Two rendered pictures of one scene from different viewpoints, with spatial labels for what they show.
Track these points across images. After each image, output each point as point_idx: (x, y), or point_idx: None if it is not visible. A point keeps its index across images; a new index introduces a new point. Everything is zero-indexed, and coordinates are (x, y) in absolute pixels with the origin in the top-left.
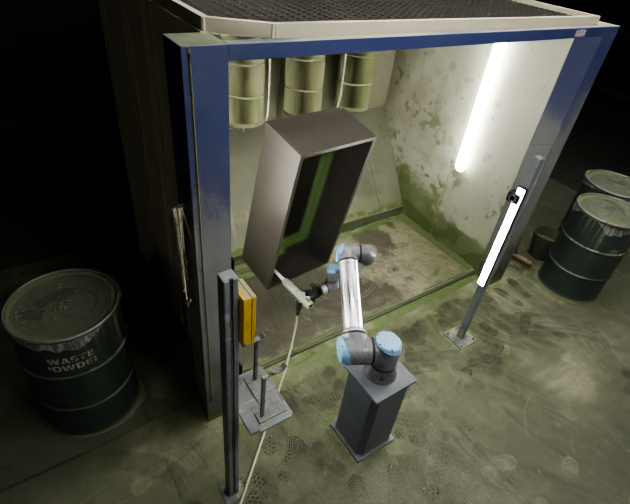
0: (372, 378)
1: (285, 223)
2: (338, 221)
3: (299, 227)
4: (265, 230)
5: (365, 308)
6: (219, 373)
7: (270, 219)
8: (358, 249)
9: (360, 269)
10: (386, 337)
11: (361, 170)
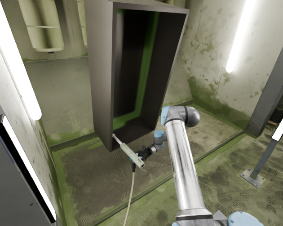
0: None
1: (112, 93)
2: (160, 98)
3: (134, 108)
4: (101, 104)
5: None
6: None
7: (102, 93)
8: (183, 110)
9: None
10: (245, 225)
11: (176, 49)
